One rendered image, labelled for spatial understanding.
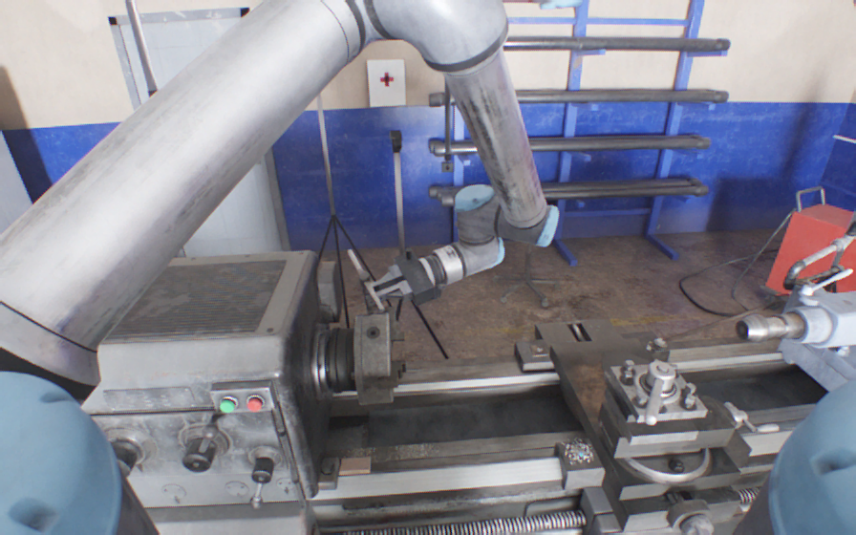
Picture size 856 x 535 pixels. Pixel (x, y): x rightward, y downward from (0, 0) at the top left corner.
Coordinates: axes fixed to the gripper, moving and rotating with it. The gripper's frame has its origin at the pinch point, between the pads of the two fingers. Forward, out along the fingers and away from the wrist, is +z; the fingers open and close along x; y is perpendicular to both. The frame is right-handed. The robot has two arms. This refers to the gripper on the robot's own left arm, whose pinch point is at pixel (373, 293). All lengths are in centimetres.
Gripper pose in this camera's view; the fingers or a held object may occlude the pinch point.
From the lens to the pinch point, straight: 103.6
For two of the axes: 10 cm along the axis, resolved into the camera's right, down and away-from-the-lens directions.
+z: -9.0, 3.5, -2.6
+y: -0.4, -6.6, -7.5
